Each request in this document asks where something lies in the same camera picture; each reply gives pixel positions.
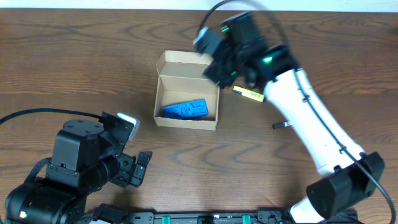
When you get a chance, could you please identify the brown cardboard box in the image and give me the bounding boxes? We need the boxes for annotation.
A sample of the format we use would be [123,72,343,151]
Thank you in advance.
[154,50,220,131]

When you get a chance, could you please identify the left black cable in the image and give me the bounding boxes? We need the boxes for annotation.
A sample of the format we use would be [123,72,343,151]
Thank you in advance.
[0,108,103,126]

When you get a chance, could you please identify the black marker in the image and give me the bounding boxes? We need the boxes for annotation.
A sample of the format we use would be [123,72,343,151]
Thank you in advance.
[272,121,291,129]

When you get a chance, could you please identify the blue plastic holder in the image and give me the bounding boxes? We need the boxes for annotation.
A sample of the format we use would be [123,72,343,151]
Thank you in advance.
[162,99,208,119]

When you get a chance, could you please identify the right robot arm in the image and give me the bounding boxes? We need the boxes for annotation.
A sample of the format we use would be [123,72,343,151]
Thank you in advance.
[193,12,385,223]

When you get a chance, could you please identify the yellow highlighter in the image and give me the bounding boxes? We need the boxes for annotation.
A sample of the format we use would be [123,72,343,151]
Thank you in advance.
[233,85,266,103]

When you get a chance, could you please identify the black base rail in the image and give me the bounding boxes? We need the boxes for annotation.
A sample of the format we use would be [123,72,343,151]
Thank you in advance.
[78,203,294,224]

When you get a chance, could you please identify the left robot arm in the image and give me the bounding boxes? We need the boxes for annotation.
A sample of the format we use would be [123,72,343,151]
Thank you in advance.
[5,113,152,223]

